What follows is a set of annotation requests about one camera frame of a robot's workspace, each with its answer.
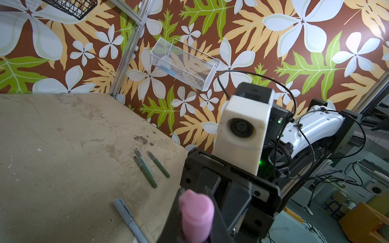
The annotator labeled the right aluminium corner post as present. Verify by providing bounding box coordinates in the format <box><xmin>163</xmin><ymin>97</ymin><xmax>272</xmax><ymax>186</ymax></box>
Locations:
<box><xmin>109</xmin><ymin>0</ymin><xmax>154</xmax><ymax>98</ymax></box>

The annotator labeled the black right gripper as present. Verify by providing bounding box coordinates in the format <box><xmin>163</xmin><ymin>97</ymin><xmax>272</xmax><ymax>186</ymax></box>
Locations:
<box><xmin>180</xmin><ymin>148</ymin><xmax>281</xmax><ymax>243</ymax></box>

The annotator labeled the light green pen body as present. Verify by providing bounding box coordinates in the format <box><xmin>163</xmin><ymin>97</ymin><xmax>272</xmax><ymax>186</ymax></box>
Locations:
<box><xmin>134</xmin><ymin>148</ymin><xmax>154</xmax><ymax>177</ymax></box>

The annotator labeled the grey blue pen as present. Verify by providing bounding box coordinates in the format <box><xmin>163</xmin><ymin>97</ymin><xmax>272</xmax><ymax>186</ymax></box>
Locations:
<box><xmin>113</xmin><ymin>198</ymin><xmax>149</xmax><ymax>243</ymax></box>

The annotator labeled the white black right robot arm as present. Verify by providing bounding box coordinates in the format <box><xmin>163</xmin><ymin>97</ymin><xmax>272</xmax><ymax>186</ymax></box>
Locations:
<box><xmin>159</xmin><ymin>94</ymin><xmax>361</xmax><ymax>243</ymax></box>

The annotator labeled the dark green pen cap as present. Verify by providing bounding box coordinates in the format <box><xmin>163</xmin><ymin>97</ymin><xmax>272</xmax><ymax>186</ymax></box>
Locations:
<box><xmin>147</xmin><ymin>151</ymin><xmax>171</xmax><ymax>178</ymax></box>

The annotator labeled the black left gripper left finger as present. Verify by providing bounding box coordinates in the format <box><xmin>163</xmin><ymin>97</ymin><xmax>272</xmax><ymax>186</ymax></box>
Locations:
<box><xmin>157</xmin><ymin>188</ymin><xmax>184</xmax><ymax>243</ymax></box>

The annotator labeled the black wire basket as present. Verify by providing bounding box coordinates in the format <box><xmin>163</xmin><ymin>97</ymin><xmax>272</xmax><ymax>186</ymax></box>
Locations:
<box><xmin>43</xmin><ymin>0</ymin><xmax>98</xmax><ymax>20</ymax></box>

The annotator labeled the dark green pen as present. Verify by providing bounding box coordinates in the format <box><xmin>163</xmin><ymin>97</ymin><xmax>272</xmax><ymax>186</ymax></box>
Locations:
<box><xmin>134</xmin><ymin>156</ymin><xmax>158</xmax><ymax>188</ymax></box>

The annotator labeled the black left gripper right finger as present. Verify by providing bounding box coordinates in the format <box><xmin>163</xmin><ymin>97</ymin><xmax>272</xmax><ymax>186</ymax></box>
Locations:
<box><xmin>205</xmin><ymin>188</ymin><xmax>234</xmax><ymax>243</ymax></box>

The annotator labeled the white mesh basket right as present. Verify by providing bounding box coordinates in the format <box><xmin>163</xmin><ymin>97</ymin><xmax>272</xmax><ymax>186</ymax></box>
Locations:
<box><xmin>150</xmin><ymin>37</ymin><xmax>220</xmax><ymax>92</ymax></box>

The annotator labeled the black camera cable right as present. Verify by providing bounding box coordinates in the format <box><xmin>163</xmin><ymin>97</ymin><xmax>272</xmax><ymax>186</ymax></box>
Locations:
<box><xmin>216</xmin><ymin>69</ymin><xmax>367</xmax><ymax>180</ymax></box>

